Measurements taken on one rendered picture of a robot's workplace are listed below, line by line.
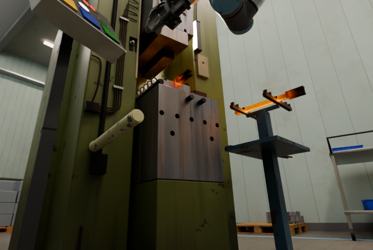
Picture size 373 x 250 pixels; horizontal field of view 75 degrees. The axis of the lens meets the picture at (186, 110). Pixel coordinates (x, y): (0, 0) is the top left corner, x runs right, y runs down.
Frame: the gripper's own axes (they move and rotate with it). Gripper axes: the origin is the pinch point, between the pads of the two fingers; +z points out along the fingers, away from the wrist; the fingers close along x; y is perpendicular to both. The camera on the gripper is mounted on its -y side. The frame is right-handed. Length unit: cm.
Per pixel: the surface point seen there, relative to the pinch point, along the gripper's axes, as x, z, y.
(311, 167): 408, 39, -7
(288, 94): 77, -25, 19
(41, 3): -35.8, 10.3, 6.8
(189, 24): 45, 1, -44
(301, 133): 408, 26, -67
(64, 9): -29.6, 8.4, 5.8
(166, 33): 29.1, 9.4, -30.0
